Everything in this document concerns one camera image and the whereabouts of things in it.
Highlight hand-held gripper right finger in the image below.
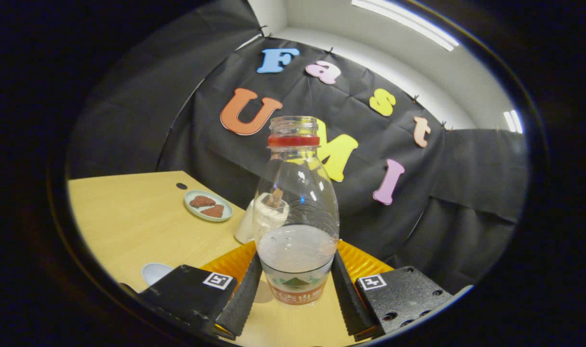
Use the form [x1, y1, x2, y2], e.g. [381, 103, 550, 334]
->
[331, 240, 473, 336]

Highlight pale green plate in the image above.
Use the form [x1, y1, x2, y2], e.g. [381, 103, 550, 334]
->
[184, 189, 233, 222]

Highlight large ceiling light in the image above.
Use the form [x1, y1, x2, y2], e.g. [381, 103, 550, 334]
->
[352, 0, 460, 52]

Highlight cream toaster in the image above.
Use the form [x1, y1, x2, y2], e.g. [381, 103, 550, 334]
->
[234, 193, 289, 244]

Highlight wooden table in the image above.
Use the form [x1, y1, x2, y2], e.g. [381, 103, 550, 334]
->
[67, 171, 370, 347]

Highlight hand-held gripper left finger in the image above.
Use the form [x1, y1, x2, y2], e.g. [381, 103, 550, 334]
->
[138, 241, 263, 338]

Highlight clear plastic juice bottle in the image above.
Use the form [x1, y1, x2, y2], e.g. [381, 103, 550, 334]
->
[252, 116, 341, 307]

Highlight white cup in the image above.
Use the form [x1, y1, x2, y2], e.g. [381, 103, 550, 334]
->
[142, 263, 174, 286]

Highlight small ceiling light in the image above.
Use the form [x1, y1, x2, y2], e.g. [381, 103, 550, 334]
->
[503, 110, 523, 134]

